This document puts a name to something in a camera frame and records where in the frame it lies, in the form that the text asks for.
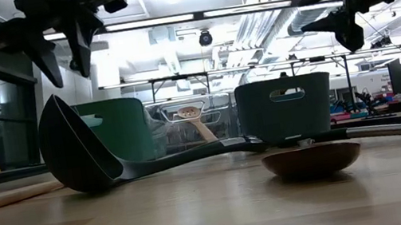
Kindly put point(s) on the blue plastic bin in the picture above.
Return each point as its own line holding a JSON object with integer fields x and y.
{"x": 266, "y": 122}

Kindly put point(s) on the black plastic ladle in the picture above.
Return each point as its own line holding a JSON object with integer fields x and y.
{"x": 71, "y": 161}

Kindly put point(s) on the black background robot arm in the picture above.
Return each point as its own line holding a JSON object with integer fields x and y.
{"x": 368, "y": 100}

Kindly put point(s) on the black overhead camera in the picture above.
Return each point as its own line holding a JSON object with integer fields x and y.
{"x": 205, "y": 38}

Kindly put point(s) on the teal plastic bin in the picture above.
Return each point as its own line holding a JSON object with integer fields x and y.
{"x": 128, "y": 140}

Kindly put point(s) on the clear plastic bin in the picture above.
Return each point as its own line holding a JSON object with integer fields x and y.
{"x": 226, "y": 124}

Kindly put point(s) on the light wooden slotted spoon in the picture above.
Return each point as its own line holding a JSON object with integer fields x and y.
{"x": 189, "y": 113}

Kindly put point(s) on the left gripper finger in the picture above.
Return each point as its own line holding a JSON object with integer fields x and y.
{"x": 19, "y": 36}
{"x": 80, "y": 30}

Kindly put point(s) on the overhead light bar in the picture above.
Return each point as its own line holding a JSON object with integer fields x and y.
{"x": 197, "y": 15}

